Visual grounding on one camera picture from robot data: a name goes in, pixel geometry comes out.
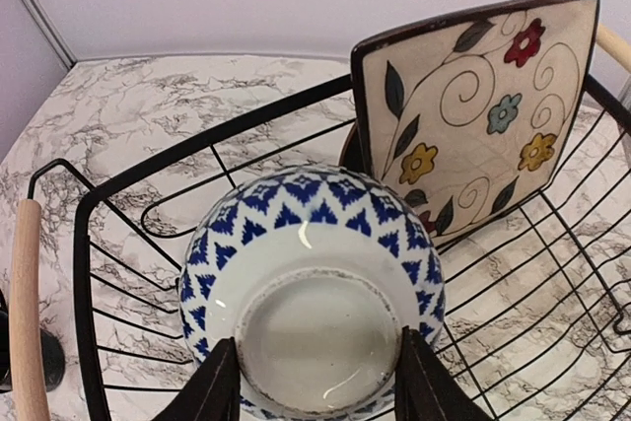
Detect dark green mug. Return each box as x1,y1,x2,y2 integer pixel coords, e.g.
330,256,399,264
0,292,68,395

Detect square patterned plate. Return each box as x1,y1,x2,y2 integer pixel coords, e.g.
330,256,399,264
350,0,600,245

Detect aluminium frame post left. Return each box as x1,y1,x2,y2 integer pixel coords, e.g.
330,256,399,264
20,0,77,71

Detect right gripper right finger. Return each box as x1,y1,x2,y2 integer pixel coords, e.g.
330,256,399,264
394,326,491,421

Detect black wire dish rack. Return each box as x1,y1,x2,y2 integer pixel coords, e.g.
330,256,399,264
27,0,631,421

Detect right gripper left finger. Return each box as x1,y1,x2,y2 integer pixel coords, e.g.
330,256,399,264
153,337,241,421

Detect rear wooden rack handle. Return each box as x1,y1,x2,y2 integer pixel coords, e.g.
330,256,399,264
596,23,631,73

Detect front wooden rack handle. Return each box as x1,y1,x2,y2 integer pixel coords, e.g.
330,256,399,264
9,199,50,421

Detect black round plate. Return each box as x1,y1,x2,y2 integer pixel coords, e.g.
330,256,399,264
338,123,366,173

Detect wooden rack handle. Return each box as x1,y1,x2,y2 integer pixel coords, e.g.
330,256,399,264
9,199,50,421
596,23,631,73

